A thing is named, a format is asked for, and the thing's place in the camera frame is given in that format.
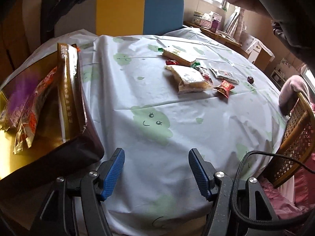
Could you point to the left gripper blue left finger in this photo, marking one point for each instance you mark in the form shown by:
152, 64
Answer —
110, 171

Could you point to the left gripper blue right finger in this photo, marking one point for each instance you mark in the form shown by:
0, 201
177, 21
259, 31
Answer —
203, 172

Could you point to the red shiny snack packet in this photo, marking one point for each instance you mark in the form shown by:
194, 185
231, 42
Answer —
224, 88

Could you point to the large orange rice-cracker bag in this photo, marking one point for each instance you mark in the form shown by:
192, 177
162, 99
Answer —
31, 112

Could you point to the beige cracker pack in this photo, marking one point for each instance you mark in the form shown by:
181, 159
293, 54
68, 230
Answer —
188, 79

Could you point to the pink white candy bar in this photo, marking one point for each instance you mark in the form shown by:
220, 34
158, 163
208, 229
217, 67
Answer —
205, 74

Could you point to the green yellow cracker pack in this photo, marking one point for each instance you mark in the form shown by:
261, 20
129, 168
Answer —
178, 57

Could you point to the purple snack packet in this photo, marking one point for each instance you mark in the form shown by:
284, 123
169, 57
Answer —
13, 109

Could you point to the gold brown snack bag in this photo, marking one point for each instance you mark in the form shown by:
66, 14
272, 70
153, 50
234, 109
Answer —
71, 100

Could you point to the red gold gift box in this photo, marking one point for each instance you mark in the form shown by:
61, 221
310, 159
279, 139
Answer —
24, 176

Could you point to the white green-cloud tablecloth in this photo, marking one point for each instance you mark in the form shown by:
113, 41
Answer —
135, 105

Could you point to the wicker rattan chair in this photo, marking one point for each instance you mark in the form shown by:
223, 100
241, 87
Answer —
297, 143

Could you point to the red jujube date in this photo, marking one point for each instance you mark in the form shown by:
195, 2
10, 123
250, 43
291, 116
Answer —
250, 80

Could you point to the pink fuzzy cloth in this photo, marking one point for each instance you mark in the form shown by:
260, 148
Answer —
288, 96

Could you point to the white cardboard box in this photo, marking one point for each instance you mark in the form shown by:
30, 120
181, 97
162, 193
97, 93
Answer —
255, 51

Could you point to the wooden side desk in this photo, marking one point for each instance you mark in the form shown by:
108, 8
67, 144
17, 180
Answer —
215, 36

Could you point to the pink floral curtain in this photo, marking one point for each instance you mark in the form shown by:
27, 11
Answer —
235, 24

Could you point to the purple small box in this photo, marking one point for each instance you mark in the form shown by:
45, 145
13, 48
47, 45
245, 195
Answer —
214, 25

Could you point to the tissue box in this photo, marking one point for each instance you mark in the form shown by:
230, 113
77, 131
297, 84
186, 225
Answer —
205, 19

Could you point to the grey yellow blue headboard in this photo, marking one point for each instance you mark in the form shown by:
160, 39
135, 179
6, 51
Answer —
123, 17

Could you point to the black rolled mat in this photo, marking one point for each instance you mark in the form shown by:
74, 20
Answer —
47, 27

